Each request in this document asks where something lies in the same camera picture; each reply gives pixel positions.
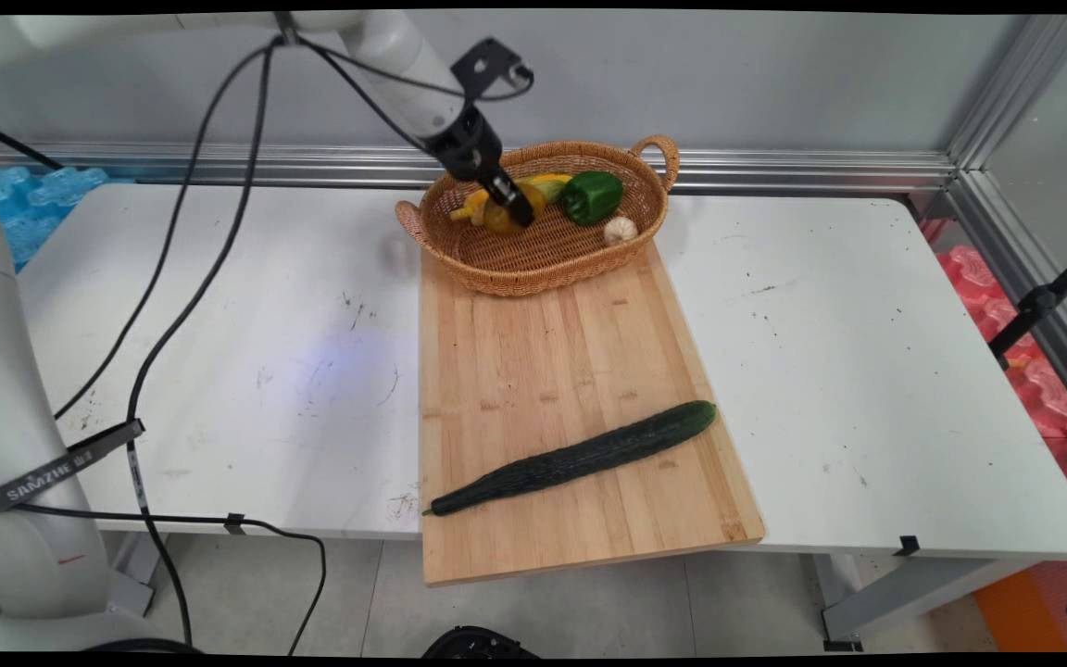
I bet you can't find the yellow bell pepper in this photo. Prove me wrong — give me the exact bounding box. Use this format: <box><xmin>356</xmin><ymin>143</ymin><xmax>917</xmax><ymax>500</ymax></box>
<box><xmin>482</xmin><ymin>182</ymin><xmax>548</xmax><ymax>237</ymax></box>

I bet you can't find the blue foam mat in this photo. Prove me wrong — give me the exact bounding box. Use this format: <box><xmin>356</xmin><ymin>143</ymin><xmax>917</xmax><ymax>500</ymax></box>
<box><xmin>0</xmin><ymin>165</ymin><xmax>134</xmax><ymax>271</ymax></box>

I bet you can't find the green bell pepper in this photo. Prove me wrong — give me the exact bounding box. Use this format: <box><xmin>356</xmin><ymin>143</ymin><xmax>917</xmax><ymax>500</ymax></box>
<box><xmin>559</xmin><ymin>170</ymin><xmax>625</xmax><ymax>227</ymax></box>

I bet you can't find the red foam mat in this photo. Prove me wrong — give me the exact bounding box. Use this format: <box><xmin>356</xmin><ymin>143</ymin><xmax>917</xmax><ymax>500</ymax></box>
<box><xmin>921</xmin><ymin>219</ymin><xmax>1067</xmax><ymax>649</ymax></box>

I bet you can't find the horizontal aluminium frame rail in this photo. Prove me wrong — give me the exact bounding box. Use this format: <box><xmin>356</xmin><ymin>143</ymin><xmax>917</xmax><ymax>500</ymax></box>
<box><xmin>0</xmin><ymin>142</ymin><xmax>960</xmax><ymax>194</ymax></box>

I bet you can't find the small yellow vegetable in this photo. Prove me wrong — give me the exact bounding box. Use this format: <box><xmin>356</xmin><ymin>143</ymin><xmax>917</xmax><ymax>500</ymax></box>
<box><xmin>448</xmin><ymin>189</ymin><xmax>492</xmax><ymax>224</ymax></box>

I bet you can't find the slanted aluminium frame rail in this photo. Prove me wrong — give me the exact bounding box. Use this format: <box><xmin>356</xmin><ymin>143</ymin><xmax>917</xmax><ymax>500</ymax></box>
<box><xmin>946</xmin><ymin>170</ymin><xmax>1067</xmax><ymax>429</ymax></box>

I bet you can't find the upright aluminium frame post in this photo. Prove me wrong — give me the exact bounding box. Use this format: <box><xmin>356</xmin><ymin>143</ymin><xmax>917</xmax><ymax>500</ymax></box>
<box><xmin>947</xmin><ymin>14</ymin><xmax>1067</xmax><ymax>173</ymax></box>

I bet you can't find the black cable along table edge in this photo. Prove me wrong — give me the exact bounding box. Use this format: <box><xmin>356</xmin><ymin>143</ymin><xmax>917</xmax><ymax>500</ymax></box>
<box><xmin>0</xmin><ymin>502</ymin><xmax>328</xmax><ymax>657</ymax></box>

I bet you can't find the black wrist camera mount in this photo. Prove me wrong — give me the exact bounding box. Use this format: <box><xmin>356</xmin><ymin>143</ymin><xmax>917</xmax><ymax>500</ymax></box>
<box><xmin>450</xmin><ymin>37</ymin><xmax>534</xmax><ymax>101</ymax></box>

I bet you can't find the grey table leg frame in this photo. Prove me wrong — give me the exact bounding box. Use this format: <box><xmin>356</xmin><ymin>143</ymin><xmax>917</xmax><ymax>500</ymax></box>
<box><xmin>813</xmin><ymin>554</ymin><xmax>1046</xmax><ymax>651</ymax></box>

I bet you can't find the bamboo cutting board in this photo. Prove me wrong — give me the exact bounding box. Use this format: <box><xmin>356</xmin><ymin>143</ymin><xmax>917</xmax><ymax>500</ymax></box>
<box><xmin>418</xmin><ymin>236</ymin><xmax>766</xmax><ymax>587</ymax></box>

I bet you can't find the black tripod stand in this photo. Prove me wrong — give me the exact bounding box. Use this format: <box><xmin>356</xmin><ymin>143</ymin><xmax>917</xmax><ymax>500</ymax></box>
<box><xmin>987</xmin><ymin>237</ymin><xmax>1067</xmax><ymax>371</ymax></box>

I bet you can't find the black SAMZHE cable strap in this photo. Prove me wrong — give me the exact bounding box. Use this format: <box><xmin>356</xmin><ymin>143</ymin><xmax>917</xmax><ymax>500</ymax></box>
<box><xmin>0</xmin><ymin>419</ymin><xmax>146</xmax><ymax>516</ymax></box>

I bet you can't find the long dark green cucumber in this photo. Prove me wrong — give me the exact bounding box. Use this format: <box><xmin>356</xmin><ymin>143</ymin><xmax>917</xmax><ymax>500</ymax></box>
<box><xmin>422</xmin><ymin>400</ymin><xmax>718</xmax><ymax>518</ymax></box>

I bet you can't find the yellow corn cob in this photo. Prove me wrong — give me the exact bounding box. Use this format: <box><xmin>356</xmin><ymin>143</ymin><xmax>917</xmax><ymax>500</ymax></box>
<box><xmin>521</xmin><ymin>173</ymin><xmax>575</xmax><ymax>205</ymax></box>

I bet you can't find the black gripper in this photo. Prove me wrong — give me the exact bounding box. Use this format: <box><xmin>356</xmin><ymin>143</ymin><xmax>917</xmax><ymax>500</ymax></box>
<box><xmin>421</xmin><ymin>104</ymin><xmax>536</xmax><ymax>229</ymax></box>

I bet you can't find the black round object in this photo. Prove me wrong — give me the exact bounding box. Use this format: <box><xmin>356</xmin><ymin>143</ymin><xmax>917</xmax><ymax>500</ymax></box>
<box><xmin>421</xmin><ymin>625</ymin><xmax>544</xmax><ymax>661</ymax></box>

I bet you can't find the black cable behind arm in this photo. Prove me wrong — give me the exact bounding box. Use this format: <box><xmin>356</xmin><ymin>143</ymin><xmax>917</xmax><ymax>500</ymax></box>
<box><xmin>0</xmin><ymin>115</ymin><xmax>65</xmax><ymax>171</ymax></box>

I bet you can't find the thin black cable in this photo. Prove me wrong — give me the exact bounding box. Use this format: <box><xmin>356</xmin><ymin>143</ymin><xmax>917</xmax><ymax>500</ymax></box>
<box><xmin>54</xmin><ymin>37</ymin><xmax>277</xmax><ymax>421</ymax></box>

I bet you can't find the thick black cable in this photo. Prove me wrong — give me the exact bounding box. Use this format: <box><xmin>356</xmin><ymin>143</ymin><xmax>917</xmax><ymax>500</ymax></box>
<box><xmin>126</xmin><ymin>35</ymin><xmax>286</xmax><ymax>648</ymax></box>

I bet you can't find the woven wicker basket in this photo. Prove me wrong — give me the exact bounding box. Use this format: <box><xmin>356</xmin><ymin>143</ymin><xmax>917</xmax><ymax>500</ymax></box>
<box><xmin>394</xmin><ymin>135</ymin><xmax>681</xmax><ymax>297</ymax></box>

